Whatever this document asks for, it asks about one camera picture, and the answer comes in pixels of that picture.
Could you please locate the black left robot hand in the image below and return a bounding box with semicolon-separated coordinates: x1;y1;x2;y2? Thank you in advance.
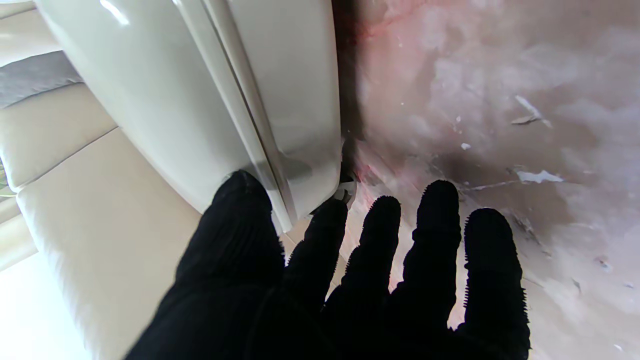
125;169;532;360

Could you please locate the beige hard-shell suitcase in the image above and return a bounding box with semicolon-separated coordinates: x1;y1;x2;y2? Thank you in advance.
34;0;359;234

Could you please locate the beige sofa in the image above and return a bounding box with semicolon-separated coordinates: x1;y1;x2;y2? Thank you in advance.
0;0;202;360

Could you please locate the grey-brown cushion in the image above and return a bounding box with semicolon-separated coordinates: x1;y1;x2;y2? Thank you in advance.
0;49;84;110

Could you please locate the small white paper scrap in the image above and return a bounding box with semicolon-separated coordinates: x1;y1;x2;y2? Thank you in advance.
515;170;564;184

